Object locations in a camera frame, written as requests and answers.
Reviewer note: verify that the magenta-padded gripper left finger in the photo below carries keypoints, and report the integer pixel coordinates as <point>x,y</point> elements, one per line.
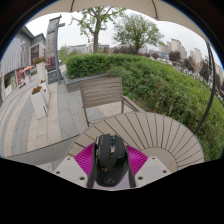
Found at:
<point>70,170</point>

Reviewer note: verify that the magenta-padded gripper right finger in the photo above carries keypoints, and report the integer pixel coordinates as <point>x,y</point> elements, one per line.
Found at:
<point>151,168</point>

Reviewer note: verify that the black computer mouse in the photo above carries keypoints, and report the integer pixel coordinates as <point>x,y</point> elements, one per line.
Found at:
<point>110,160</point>

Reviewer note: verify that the white planter with orange flowers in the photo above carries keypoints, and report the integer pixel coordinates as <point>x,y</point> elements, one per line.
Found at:
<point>39,103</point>

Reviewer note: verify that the green hedge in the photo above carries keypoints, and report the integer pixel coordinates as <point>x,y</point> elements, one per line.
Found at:
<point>160,86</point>

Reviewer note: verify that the slatted wooden chair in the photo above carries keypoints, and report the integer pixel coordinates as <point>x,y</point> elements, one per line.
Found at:
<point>101,91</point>

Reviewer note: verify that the white planter with green plants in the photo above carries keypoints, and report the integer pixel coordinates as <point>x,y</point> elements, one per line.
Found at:
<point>40,71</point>

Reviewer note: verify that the distant apartment buildings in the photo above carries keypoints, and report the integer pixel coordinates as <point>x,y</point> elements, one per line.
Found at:
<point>175,45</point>

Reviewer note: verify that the grey storefront building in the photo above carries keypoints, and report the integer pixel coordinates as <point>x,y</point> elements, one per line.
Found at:
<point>16,53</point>

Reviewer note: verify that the dark tall sign pylon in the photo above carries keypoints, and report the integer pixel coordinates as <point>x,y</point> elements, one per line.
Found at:
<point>51,40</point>

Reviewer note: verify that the slender leaning tree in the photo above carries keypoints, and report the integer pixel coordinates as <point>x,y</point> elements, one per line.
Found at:
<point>96,36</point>

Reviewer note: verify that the round-crowned tree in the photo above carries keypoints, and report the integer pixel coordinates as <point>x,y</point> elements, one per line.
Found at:
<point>138,30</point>

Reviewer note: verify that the beige cantilever patio umbrella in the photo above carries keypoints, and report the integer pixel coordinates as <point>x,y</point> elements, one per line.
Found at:
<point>113,4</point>

